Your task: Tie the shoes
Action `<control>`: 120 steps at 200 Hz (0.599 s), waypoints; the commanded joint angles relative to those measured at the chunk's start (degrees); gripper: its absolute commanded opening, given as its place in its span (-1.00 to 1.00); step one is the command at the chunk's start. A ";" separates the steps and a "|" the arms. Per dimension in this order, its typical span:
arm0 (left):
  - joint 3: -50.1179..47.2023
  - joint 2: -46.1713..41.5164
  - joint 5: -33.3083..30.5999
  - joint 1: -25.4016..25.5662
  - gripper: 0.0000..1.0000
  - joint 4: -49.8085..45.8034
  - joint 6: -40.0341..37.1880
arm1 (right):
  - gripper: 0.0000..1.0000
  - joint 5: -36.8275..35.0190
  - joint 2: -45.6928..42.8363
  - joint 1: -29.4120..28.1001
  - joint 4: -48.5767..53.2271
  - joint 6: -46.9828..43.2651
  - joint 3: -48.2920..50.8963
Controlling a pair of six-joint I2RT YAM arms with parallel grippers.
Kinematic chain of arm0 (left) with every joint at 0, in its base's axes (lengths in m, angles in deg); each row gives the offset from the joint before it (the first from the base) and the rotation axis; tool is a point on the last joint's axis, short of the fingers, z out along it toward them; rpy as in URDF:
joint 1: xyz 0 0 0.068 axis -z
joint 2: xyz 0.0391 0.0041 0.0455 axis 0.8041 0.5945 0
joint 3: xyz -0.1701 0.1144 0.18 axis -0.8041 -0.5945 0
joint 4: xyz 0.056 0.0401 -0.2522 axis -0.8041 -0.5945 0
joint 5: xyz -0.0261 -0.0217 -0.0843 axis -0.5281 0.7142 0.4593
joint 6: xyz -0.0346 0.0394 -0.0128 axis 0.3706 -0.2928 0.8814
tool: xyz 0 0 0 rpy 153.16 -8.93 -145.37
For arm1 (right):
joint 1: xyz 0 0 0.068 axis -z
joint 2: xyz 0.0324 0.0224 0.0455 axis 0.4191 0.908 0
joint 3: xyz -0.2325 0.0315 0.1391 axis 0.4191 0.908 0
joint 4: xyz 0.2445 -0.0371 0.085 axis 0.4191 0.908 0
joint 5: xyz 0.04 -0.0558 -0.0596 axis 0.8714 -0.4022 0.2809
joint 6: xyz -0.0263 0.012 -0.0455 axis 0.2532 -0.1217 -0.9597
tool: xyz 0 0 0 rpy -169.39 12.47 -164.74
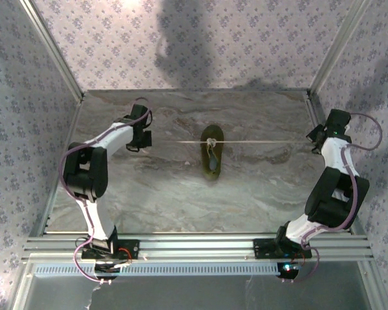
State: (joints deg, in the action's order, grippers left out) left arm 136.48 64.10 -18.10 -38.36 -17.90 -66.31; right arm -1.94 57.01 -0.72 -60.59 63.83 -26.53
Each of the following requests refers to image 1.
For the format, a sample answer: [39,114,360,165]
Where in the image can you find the white shoelace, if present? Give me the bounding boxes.
[175,136,315,163]

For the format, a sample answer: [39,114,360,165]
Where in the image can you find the olive green canvas shoe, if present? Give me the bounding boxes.
[200,125,225,181]

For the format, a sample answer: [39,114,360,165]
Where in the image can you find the aluminium table edge rail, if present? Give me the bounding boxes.
[305,90,370,240]
[29,96,85,237]

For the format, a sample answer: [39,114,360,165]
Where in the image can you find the aluminium frame post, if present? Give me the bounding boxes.
[19,0,85,101]
[308,0,370,98]

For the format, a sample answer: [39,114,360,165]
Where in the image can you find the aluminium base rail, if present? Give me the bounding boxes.
[21,232,373,260]

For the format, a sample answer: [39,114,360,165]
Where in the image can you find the grey slotted cable duct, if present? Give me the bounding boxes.
[34,262,281,279]

